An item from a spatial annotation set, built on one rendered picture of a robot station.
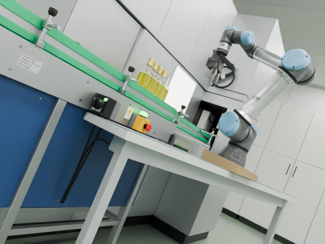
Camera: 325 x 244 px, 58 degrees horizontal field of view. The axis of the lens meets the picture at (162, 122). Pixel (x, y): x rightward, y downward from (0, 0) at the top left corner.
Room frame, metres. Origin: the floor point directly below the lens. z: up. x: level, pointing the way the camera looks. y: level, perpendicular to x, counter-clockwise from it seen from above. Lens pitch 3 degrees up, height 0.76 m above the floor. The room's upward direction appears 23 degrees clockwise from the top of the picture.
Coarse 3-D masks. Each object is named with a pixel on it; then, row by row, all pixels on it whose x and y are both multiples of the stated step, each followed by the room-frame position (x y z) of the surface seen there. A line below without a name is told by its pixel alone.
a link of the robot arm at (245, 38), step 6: (240, 30) 1.65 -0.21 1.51; (246, 30) 1.62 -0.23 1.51; (234, 36) 1.65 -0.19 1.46; (240, 36) 1.61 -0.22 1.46; (246, 36) 1.59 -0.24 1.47; (252, 36) 1.61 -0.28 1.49; (234, 42) 1.67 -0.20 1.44; (240, 42) 1.63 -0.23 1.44; (246, 42) 1.61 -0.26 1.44; (252, 42) 1.63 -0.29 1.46; (246, 48) 1.68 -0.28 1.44
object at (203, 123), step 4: (204, 112) 2.80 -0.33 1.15; (208, 112) 2.78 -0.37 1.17; (204, 116) 2.79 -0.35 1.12; (208, 116) 2.79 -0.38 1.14; (212, 116) 2.87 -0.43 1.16; (200, 120) 2.80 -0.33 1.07; (204, 120) 2.79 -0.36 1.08; (208, 120) 2.82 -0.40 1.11; (212, 120) 2.90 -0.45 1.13; (200, 124) 2.80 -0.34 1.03; (204, 124) 2.78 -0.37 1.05; (208, 124) 2.86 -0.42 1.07; (200, 128) 2.81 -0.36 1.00; (204, 128) 2.81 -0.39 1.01; (208, 128) 2.89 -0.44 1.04; (208, 132) 2.93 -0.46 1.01
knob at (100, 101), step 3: (93, 99) 1.14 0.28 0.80; (96, 99) 1.14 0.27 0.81; (99, 99) 1.14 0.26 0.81; (93, 102) 1.13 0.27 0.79; (96, 102) 1.14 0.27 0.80; (99, 102) 1.14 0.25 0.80; (102, 102) 1.15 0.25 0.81; (93, 105) 1.14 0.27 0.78; (96, 105) 1.14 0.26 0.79; (99, 105) 1.14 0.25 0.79; (102, 105) 1.15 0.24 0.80; (96, 108) 1.16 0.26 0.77; (99, 108) 1.15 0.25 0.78
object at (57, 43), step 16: (0, 0) 0.80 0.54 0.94; (0, 16) 0.82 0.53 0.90; (16, 16) 0.86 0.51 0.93; (32, 16) 0.89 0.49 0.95; (16, 32) 0.87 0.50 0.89; (32, 32) 0.91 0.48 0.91; (48, 32) 0.95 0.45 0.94; (48, 48) 0.97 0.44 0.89; (64, 48) 1.02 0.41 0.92; (80, 48) 1.07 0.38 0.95; (80, 64) 1.10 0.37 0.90; (96, 64) 1.16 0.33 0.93; (112, 80) 1.27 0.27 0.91; (128, 96) 1.39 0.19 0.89; (144, 96) 1.49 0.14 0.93; (160, 112) 1.66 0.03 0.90; (176, 112) 1.81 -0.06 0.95
